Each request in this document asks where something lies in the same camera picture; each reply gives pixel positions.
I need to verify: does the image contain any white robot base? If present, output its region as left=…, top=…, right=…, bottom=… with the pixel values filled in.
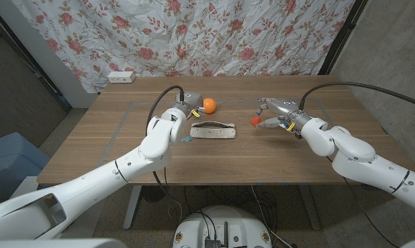
left=172, top=205, right=272, bottom=248

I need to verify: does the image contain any floral backdrop cloth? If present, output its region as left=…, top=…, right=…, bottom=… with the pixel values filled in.
left=10, top=0, right=356, bottom=94

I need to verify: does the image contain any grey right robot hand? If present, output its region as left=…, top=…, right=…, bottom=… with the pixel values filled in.
left=256, top=97, right=312, bottom=132

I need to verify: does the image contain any white table leg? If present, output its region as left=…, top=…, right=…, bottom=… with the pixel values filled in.
left=298, top=185, right=322, bottom=231
left=123, top=185, right=143, bottom=230

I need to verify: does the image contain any white power strip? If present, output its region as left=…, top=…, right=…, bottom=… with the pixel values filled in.
left=107, top=70, right=136, bottom=84

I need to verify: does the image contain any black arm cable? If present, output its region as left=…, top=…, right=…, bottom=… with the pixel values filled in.
left=298, top=81, right=415, bottom=111
left=145, top=85, right=186, bottom=221

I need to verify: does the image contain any orange fruit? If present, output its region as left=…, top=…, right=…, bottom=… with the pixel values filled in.
left=202, top=98, right=217, bottom=114

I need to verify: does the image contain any beige dotted pen bag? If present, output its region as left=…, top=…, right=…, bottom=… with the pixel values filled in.
left=188, top=121, right=237, bottom=140

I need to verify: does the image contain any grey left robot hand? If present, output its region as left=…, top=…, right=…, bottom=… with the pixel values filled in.
left=174, top=91, right=207, bottom=120

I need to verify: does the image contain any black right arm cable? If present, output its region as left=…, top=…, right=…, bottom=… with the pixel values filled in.
left=298, top=81, right=415, bottom=111

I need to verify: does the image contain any blue plastic bin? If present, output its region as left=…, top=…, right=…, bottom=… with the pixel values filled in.
left=0, top=132, right=52, bottom=207

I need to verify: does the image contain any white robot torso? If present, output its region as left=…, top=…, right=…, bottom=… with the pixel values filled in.
left=0, top=237, right=128, bottom=248

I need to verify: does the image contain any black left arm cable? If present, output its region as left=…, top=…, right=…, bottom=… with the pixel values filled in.
left=145, top=85, right=186, bottom=221

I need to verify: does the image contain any black backdrop stand pole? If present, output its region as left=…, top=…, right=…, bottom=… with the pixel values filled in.
left=318, top=0, right=369, bottom=76

